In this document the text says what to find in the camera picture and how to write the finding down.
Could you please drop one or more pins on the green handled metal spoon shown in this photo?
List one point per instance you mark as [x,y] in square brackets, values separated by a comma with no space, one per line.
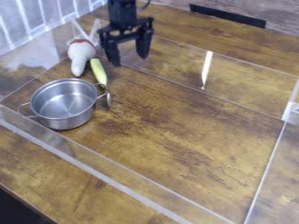
[99,71]

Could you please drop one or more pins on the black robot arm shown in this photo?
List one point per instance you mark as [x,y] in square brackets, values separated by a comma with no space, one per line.
[122,12]

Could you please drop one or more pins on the clear acrylic stand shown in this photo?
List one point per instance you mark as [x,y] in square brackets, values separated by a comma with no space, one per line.
[79,33]

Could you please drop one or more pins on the small steel pot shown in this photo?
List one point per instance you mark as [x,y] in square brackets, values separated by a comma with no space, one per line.
[64,103]

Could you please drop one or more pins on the white plush toy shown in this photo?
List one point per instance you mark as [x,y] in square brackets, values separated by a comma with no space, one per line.
[82,51]

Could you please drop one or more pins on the black strip on table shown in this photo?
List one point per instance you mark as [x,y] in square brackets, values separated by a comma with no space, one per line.
[246,20]

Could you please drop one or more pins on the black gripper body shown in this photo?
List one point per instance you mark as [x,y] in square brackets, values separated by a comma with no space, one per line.
[124,32]

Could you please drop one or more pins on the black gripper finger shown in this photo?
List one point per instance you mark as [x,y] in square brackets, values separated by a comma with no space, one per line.
[143,41]
[112,52]

